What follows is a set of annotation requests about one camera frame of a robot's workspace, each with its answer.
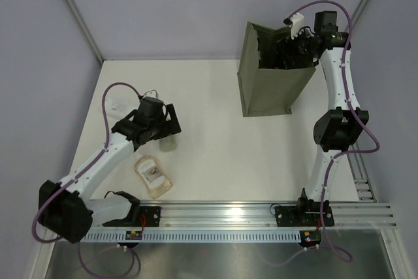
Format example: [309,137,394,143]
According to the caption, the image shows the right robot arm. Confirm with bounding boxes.
[274,11,369,227]

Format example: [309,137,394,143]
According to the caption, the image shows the white slotted cable duct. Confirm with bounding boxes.
[82,230,301,243]

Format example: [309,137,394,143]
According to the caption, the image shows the olive green canvas bag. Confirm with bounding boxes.
[237,22,315,117]

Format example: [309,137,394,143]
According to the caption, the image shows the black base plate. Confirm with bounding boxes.
[274,205,335,227]
[103,205,161,227]

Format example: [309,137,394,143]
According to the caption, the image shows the aluminium front rail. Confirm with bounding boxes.
[41,202,398,230]

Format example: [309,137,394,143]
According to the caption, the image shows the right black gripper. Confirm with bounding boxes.
[272,25,317,70]

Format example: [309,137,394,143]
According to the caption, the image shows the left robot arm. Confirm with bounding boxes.
[33,96,182,244]

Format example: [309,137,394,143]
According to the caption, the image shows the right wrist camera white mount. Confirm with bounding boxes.
[283,12,305,39]

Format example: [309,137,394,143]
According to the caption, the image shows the left aluminium frame post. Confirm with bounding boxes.
[63,0,105,65]

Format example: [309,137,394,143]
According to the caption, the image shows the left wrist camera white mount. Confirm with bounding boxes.
[141,90,159,99]

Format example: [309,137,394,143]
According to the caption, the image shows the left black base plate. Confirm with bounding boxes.
[103,205,161,227]

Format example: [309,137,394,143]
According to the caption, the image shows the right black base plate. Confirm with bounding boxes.
[274,205,335,227]

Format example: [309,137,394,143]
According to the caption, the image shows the white flat bottle black cap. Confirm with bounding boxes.
[104,97,138,120]

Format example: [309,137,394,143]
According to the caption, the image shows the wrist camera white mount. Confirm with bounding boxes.
[283,12,305,39]
[141,90,159,99]

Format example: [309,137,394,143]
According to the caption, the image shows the pale green cylindrical bottle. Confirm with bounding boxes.
[159,135,177,152]

